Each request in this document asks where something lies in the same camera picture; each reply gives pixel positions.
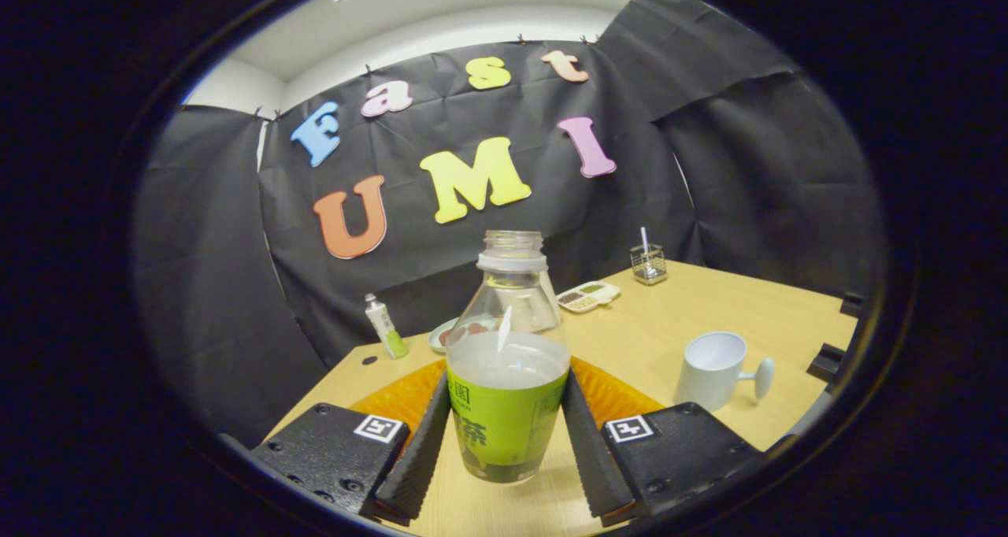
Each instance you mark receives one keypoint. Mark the pale green plate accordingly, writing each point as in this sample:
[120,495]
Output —
[437,342]

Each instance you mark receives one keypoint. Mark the wooden table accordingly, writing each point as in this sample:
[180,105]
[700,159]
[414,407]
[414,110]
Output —
[669,324]

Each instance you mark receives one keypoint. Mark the white cup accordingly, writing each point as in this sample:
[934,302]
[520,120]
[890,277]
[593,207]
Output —
[709,372]

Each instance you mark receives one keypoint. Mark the black backdrop cloth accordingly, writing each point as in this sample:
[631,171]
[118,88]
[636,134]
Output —
[220,285]

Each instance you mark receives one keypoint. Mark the white straw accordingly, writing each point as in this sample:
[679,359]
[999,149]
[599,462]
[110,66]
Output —
[644,238]

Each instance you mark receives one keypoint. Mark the white and green tube bottle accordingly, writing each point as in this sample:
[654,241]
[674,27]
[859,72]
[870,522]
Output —
[384,324]

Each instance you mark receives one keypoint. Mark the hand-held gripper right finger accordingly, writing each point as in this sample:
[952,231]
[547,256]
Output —
[594,466]

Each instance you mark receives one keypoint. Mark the white compartment tray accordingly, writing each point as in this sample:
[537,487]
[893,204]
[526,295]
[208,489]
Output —
[589,297]

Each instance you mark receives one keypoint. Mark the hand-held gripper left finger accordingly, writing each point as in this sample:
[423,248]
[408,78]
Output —
[417,466]

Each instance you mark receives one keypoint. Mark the clear juice bottle green label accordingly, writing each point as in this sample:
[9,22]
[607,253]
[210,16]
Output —
[508,419]

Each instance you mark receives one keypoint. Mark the brown meat piece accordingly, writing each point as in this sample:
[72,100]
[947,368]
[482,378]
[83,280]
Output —
[450,336]

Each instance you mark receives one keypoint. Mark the black table clamp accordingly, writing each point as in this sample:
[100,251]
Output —
[850,305]
[827,361]

